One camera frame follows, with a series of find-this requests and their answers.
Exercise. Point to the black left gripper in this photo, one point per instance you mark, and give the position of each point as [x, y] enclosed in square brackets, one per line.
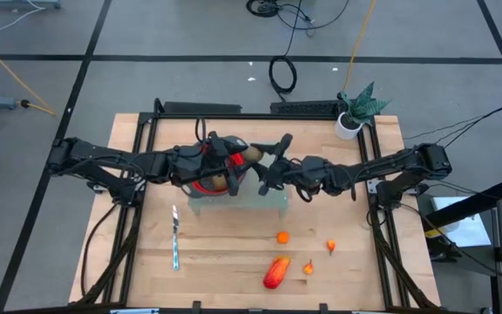
[194, 165]

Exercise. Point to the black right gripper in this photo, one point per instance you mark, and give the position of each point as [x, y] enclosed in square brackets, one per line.
[294, 172]

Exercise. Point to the brown kiwi fruit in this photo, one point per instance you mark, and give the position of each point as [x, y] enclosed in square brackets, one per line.
[253, 153]
[219, 182]

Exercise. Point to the red collapsible colander grey rim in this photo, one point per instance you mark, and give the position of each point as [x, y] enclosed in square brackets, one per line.
[203, 189]

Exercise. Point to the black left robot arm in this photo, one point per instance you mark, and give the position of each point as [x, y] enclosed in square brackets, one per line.
[103, 157]

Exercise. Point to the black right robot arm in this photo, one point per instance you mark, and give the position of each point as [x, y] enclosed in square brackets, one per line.
[386, 168]

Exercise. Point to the green perforated metal rack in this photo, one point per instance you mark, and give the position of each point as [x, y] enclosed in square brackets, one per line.
[251, 202]

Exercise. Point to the black rectangular box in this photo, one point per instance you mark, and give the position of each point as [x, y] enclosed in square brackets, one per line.
[203, 108]
[303, 107]

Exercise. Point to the small orange tangerine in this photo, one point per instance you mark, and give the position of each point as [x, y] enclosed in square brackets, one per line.
[282, 237]

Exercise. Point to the green plant in white pot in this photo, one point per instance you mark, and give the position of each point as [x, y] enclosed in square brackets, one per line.
[348, 126]

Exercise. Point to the black edge clip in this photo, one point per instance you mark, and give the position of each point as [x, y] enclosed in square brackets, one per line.
[158, 106]
[196, 306]
[323, 307]

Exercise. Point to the red orange mango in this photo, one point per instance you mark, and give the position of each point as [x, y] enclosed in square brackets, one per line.
[276, 272]

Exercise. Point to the silver metal plate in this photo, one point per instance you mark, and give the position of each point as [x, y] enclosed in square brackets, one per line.
[133, 311]

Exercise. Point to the black metal beam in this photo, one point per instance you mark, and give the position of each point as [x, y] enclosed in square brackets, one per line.
[460, 208]

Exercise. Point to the white paper sheet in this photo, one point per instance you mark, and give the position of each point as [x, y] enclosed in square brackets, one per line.
[469, 233]

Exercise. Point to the black aluminium frame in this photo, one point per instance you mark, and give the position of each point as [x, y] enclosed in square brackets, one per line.
[277, 116]

